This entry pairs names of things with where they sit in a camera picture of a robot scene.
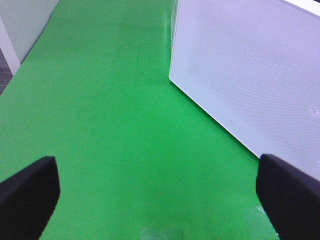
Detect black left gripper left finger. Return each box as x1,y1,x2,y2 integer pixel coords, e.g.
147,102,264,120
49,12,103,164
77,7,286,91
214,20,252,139
0,156,61,240

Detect white partition board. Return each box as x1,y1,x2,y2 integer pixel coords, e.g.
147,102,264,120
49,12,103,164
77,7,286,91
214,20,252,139
0,0,59,75

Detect green table cloth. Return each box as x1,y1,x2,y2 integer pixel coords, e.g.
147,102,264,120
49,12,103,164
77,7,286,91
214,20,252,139
0,0,278,240

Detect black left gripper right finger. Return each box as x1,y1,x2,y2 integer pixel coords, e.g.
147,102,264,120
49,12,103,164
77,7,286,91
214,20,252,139
255,154,320,240

